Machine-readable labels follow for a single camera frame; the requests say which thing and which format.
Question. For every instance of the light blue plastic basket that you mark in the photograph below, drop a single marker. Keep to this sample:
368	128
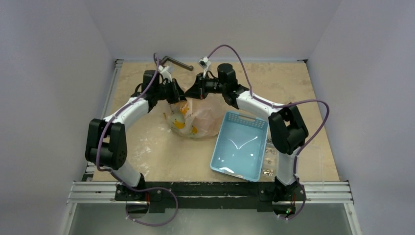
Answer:
240	146

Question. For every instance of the black metal crank handle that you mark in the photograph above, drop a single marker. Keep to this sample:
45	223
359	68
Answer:
176	62

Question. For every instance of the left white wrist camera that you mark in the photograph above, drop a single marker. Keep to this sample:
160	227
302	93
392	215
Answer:
166	72

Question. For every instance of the clear plastic screw box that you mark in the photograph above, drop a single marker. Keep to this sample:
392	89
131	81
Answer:
307	167

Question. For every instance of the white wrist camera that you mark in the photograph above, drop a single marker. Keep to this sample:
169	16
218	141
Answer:
205	64
166	72

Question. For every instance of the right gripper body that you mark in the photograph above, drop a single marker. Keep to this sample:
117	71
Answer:
200	87

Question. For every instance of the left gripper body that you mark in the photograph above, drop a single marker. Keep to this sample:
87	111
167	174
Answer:
167	91

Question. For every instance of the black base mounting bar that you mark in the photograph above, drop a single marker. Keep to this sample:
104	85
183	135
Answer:
259	196

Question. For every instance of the orange banana print plastic bag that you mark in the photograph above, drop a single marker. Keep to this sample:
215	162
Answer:
194	118

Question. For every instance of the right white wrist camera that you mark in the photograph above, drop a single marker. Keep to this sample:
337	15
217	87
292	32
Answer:
205	64

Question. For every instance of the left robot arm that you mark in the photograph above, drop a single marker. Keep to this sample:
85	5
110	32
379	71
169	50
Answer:
106	144

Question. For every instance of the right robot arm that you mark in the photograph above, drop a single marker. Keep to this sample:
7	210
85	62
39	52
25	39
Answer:
286	125

